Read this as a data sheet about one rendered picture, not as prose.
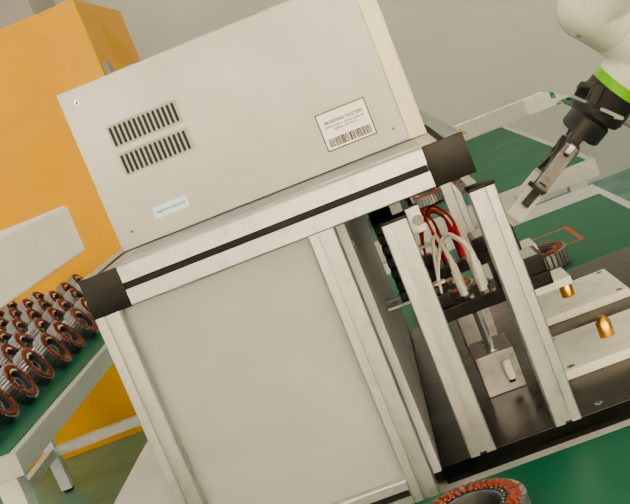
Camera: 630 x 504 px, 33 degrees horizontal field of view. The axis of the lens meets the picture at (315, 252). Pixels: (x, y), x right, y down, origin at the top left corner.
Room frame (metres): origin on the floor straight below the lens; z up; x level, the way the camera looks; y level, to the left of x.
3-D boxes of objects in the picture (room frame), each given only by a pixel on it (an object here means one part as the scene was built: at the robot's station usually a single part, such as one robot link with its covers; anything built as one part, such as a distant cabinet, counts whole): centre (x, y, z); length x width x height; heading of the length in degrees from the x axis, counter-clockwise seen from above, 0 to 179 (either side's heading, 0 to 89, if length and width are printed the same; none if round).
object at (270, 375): (1.15, 0.11, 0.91); 0.28 x 0.03 x 0.32; 85
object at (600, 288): (1.56, -0.33, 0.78); 0.15 x 0.15 x 0.01; 85
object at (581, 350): (1.32, -0.31, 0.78); 0.15 x 0.15 x 0.01; 85
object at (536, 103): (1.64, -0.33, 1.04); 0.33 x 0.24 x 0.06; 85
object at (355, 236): (1.46, -0.07, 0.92); 0.66 x 0.01 x 0.30; 175
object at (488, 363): (1.33, -0.16, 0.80); 0.08 x 0.05 x 0.06; 175
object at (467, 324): (1.57, -0.19, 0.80); 0.08 x 0.05 x 0.06; 175
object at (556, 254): (1.89, -0.37, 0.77); 0.11 x 0.11 x 0.04
